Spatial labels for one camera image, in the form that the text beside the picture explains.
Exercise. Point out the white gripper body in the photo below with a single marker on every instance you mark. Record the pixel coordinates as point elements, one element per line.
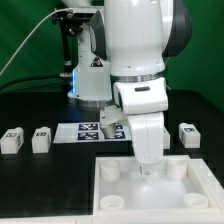
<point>143,103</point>

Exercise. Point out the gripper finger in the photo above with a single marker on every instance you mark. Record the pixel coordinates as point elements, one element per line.
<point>145,169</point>

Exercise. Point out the white square table top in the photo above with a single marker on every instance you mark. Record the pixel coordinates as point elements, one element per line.
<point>177,183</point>

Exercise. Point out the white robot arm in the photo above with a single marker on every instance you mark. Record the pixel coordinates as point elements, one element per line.
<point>134,36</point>

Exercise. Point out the white marker sheet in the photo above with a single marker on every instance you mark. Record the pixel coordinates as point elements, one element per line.
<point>87,132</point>

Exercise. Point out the black camera on stand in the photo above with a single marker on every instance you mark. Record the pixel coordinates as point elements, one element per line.
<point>82,14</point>

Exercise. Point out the black camera stand pole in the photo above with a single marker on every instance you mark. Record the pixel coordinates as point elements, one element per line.
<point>66,50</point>

